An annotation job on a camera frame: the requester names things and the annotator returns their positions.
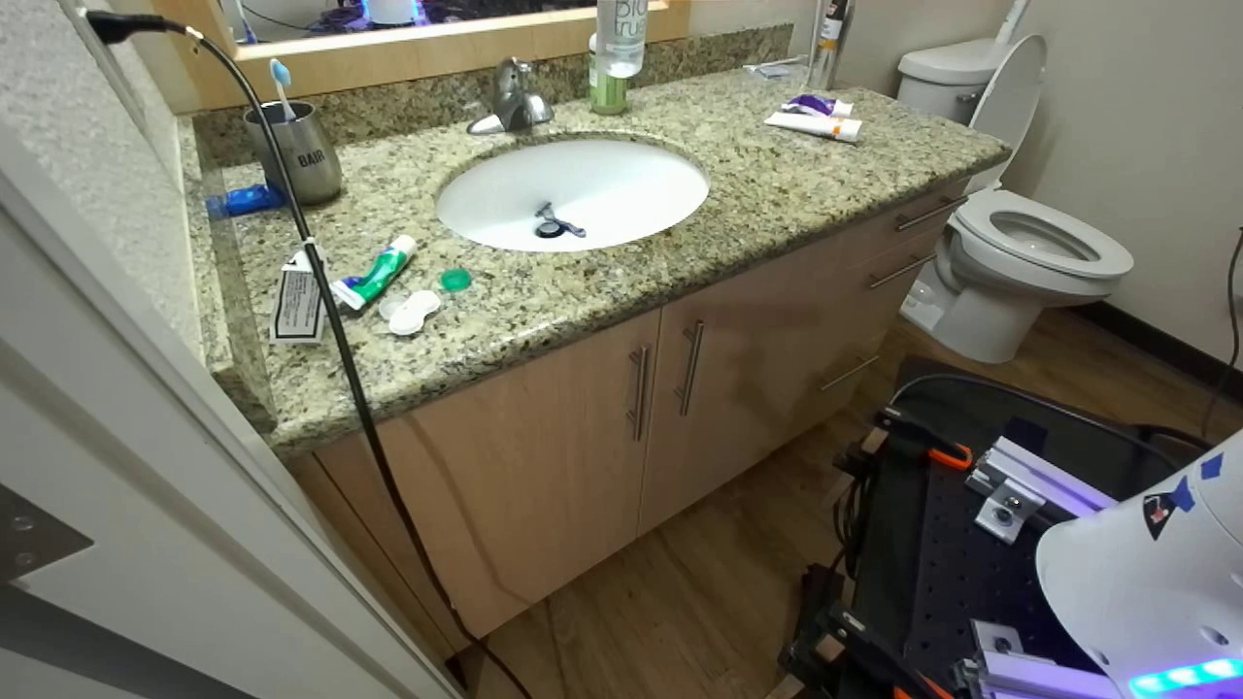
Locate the white sink basin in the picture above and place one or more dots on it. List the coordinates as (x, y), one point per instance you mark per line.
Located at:
(568, 188)

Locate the chrome faucet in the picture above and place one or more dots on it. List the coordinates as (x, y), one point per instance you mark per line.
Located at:
(517, 104)

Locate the green white toothpaste tube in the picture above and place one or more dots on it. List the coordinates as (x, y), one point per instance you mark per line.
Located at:
(376, 273)

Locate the clear BioTrue bottle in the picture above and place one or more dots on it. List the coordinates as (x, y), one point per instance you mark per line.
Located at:
(625, 32)

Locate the black robot cart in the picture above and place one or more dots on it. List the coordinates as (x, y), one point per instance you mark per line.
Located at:
(935, 558)

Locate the blue white toothbrush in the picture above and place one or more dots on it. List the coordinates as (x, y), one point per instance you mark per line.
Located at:
(280, 78)

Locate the small green bottle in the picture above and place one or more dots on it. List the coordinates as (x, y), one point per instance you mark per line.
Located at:
(608, 96)

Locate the wood framed mirror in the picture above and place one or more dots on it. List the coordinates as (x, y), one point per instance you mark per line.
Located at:
(429, 43)

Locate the purple Crest toothpaste tube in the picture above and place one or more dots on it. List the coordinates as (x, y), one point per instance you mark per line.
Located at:
(819, 107)

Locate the grey toothbrush cup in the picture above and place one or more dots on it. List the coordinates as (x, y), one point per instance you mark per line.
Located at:
(313, 162)

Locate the aluminium extrusion bracket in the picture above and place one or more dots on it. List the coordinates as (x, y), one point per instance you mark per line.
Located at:
(1034, 488)
(1034, 674)

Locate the white door frame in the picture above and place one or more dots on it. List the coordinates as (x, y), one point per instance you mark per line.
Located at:
(120, 492)

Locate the white orange thinkbaby tube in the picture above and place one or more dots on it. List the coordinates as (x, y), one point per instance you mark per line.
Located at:
(815, 127)

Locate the light wood vanity cabinet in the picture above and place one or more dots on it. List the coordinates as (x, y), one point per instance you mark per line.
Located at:
(568, 441)

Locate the small blue plastic item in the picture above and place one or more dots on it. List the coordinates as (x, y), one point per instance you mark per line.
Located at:
(244, 198)

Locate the white toilet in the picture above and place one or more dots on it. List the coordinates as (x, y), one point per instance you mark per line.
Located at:
(1025, 252)

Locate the small green round cap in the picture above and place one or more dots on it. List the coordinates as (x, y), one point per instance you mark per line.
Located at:
(456, 282)

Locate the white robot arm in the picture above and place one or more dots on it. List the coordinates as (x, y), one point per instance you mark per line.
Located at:
(1140, 567)

